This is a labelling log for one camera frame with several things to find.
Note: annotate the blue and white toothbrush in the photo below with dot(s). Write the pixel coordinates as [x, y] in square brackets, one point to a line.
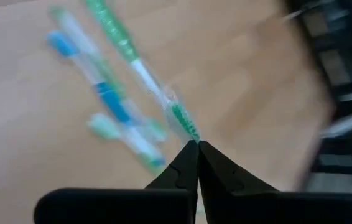
[102, 126]
[112, 101]

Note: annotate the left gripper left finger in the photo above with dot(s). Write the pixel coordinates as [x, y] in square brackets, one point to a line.
[117, 205]

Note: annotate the green and white toothbrush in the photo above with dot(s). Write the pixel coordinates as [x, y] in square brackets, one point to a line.
[71, 31]
[113, 29]

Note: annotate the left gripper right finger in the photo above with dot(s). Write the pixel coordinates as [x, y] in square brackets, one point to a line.
[257, 205]

